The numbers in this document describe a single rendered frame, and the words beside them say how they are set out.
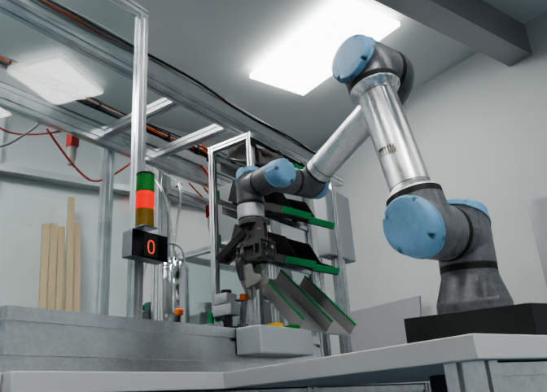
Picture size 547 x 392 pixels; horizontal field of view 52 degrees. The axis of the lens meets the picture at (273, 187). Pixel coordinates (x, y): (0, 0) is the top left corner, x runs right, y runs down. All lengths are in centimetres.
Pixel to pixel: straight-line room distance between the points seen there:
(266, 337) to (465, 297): 42
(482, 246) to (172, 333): 64
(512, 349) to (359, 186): 522
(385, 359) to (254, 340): 51
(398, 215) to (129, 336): 55
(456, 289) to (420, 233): 17
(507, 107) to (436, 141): 72
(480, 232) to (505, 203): 362
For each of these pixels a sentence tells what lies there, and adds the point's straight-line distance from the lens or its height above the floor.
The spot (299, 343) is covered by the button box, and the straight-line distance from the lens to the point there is 136.
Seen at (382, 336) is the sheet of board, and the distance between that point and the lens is 527.
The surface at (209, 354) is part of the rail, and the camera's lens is 121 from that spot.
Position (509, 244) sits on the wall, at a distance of 476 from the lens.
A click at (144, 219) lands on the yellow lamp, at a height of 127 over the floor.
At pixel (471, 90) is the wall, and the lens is 527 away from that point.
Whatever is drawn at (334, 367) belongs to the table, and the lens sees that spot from 86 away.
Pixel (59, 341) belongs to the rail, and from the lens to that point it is 98.
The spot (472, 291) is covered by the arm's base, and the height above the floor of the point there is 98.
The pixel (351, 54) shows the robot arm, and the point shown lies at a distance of 130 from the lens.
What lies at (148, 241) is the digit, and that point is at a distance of 151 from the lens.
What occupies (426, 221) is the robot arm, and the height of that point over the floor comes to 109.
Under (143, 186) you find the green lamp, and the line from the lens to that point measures 156.
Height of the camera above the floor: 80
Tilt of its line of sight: 21 degrees up
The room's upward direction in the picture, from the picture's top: 4 degrees counter-clockwise
